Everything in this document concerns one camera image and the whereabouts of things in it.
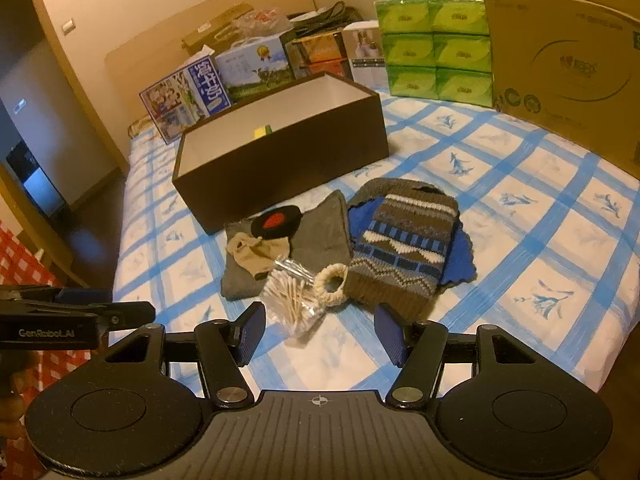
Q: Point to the white photo box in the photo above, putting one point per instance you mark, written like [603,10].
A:
[365,50]

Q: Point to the blue checked bedsheet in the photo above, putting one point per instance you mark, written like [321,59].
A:
[500,240]

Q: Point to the wooden door frame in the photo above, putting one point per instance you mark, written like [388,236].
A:
[107,145]

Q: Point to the dark hallway cabinet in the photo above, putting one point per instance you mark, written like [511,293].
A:
[35,180]

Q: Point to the black round pad red mark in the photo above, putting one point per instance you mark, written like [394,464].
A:
[285,220]

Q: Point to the red checked cloth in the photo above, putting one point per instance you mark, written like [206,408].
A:
[20,260]

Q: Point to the yellow green sponge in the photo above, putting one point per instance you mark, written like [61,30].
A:
[261,131]

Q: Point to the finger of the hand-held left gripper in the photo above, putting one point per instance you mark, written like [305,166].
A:
[82,294]
[127,312]

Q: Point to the light wooden headboard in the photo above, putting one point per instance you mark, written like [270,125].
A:
[165,25]

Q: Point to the clear plastic bag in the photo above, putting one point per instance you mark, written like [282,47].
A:
[265,22]

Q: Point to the brown blue knitted cover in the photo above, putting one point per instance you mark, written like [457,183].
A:
[400,250]

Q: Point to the orange printed box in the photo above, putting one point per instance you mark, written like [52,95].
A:
[315,55]

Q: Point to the large brown cardboard box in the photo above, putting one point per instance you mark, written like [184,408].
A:
[565,60]

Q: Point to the beige sock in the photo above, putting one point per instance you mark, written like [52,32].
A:
[255,252]

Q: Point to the wall light switch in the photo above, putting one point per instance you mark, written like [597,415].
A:
[68,25]

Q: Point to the stack of green tissue packs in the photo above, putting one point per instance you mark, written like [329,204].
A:
[435,50]

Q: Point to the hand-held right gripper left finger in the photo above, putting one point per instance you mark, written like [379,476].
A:
[254,327]

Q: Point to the brown storage box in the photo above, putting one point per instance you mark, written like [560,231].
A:
[280,160]

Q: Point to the clear bag of cotton swabs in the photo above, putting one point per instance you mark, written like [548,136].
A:
[287,295]

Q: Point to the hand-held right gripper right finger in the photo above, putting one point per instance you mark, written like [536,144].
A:
[387,332]

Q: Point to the cream hair scrunchie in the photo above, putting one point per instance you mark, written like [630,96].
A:
[327,303]

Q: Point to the grey towel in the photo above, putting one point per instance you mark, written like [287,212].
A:
[320,230]

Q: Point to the flat brown cardboard box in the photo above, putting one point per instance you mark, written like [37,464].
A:
[215,30]

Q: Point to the blue cloth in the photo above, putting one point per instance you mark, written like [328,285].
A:
[460,260]

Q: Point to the dark green bag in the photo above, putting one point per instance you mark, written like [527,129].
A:
[340,15]

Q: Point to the white blue cow carton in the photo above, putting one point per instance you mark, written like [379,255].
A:
[250,65]

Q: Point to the cartoon printed carton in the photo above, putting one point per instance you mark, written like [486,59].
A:
[175,100]

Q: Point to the person's left hand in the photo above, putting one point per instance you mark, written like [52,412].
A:
[19,382]

